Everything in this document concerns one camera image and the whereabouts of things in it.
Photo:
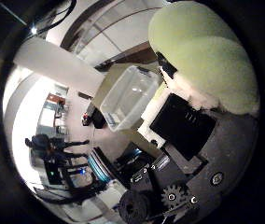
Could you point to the green plush toy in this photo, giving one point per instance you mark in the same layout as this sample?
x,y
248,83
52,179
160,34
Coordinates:
x,y
201,56

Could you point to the clear plastic container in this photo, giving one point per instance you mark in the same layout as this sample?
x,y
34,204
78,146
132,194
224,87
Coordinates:
x,y
129,99

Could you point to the person in dark clothes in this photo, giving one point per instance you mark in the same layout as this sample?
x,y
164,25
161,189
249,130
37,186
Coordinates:
x,y
45,144

